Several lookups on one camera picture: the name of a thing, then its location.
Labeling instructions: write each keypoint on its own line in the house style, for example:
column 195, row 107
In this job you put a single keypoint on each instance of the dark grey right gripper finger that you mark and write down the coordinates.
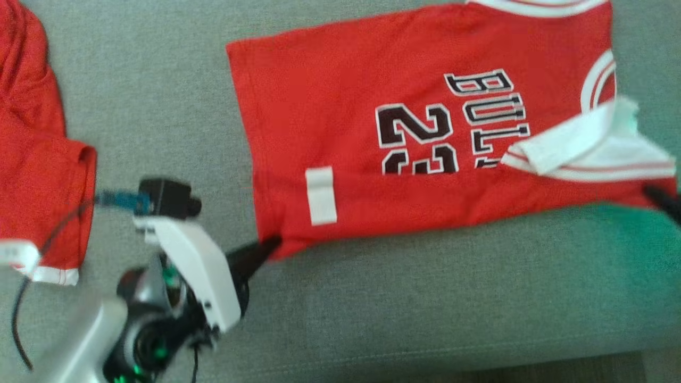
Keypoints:
column 667, row 202

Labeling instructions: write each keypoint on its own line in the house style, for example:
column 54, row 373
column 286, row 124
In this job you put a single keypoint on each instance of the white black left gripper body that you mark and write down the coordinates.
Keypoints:
column 197, row 260

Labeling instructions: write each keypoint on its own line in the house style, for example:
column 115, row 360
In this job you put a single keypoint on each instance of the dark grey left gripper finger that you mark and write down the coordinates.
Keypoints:
column 252, row 258

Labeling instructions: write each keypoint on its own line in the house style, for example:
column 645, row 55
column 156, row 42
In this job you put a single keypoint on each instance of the red Bulls basketball jersey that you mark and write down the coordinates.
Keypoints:
column 330, row 106

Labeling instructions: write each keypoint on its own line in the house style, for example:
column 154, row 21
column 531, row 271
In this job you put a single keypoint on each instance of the red basketball shorts white hem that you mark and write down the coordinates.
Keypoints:
column 32, row 170

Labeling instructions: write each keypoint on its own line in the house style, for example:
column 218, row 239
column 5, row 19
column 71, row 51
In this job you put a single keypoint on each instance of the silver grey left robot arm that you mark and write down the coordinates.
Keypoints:
column 80, row 346

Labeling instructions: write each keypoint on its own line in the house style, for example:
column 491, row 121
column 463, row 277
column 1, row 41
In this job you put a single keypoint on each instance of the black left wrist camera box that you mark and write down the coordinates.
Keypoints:
column 167, row 198

